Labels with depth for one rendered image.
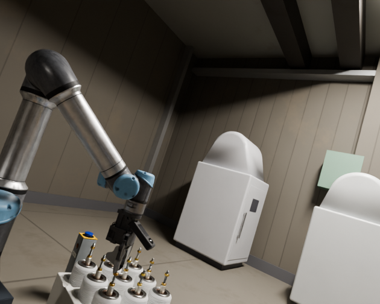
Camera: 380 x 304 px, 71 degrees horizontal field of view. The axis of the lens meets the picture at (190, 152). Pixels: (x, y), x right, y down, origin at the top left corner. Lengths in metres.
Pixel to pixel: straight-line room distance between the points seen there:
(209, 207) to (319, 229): 1.04
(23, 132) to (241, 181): 2.16
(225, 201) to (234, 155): 0.50
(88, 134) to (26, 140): 0.20
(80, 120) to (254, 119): 3.14
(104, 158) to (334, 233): 2.07
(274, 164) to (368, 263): 1.53
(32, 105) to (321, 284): 2.31
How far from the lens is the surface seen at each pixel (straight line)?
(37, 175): 3.19
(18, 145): 0.92
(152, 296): 1.20
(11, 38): 2.99
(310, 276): 2.57
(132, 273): 1.37
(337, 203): 2.57
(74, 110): 0.79
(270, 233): 3.40
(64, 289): 1.25
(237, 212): 2.70
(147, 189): 0.98
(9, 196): 0.85
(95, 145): 0.80
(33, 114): 0.92
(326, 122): 3.53
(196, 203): 2.93
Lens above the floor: 0.71
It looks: 6 degrees up
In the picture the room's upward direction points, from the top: 18 degrees clockwise
